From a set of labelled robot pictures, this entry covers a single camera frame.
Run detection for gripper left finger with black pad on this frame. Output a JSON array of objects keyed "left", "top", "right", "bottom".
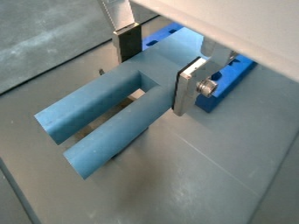
[{"left": 98, "top": 0, "right": 143, "bottom": 63}]

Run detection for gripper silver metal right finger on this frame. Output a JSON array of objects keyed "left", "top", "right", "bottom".
[{"left": 173, "top": 37, "right": 239, "bottom": 116}]

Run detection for light blue square-circle object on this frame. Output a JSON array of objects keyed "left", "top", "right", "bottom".
[{"left": 35, "top": 28, "right": 203, "bottom": 178}]

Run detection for blue foam shape board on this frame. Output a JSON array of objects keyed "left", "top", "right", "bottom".
[{"left": 143, "top": 23, "right": 257, "bottom": 112}]

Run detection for black curved fixture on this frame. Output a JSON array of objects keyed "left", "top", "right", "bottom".
[{"left": 65, "top": 71, "right": 146, "bottom": 165}]

